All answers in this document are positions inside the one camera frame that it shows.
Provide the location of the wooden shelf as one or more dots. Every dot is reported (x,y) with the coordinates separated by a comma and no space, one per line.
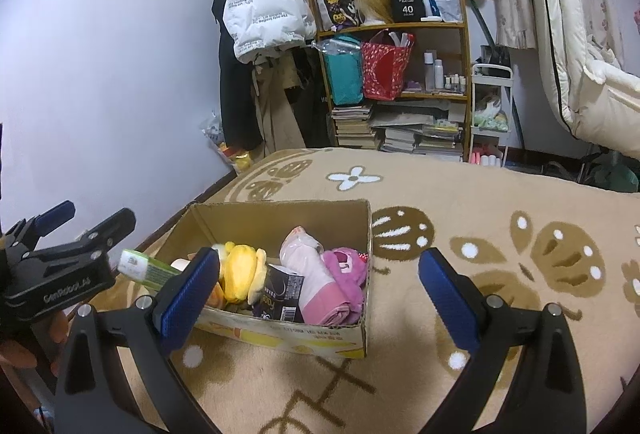
(400,28)

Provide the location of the stack of books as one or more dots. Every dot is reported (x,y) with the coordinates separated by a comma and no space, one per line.
(352,127)

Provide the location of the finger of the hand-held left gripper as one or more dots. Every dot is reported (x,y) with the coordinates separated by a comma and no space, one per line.
(52,216)
(110,229)

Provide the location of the pile of snack bags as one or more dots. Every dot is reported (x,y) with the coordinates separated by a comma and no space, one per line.
(225,149)

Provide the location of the pink bear plush toy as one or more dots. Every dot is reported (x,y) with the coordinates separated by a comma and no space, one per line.
(345,274)

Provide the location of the red patterned bag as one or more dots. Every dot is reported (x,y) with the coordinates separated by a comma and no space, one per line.
(385,69)

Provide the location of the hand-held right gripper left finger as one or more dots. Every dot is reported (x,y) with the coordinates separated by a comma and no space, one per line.
(185,299)

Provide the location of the black square box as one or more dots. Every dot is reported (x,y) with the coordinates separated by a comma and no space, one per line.
(407,5)

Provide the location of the pink plastic-wrapped package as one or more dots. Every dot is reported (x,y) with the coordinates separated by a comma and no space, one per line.
(315,294)

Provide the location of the teal bag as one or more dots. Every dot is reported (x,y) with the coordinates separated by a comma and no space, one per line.
(345,77)

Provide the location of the dark hanging coats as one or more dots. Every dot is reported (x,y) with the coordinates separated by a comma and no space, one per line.
(235,79)

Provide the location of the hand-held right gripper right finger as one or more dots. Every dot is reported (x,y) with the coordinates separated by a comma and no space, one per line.
(450,304)

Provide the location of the green tissue pack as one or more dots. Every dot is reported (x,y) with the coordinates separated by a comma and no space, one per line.
(150,270)

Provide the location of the beige hanging garment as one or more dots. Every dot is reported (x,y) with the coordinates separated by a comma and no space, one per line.
(280,114)

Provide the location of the dark green bag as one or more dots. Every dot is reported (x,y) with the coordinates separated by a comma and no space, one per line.
(617,176)

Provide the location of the person's left hand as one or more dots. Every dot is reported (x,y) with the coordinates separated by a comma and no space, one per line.
(20,355)

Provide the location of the printed cardboard box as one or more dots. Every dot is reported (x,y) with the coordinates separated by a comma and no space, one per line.
(310,341)

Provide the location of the row of cosmetic bottles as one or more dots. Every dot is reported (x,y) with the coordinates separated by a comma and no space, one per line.
(445,77)

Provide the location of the white rolling cart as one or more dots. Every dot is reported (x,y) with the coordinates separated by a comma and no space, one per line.
(492,114)

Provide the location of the beige patterned rug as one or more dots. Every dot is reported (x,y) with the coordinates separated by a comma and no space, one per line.
(450,204)

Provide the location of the dark small box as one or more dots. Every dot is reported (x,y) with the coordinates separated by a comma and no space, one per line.
(280,294)

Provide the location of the pile of magazines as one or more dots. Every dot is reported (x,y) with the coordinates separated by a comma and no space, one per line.
(420,134)

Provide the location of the yellow plush toy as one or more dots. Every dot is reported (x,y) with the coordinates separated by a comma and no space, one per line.
(240,271)

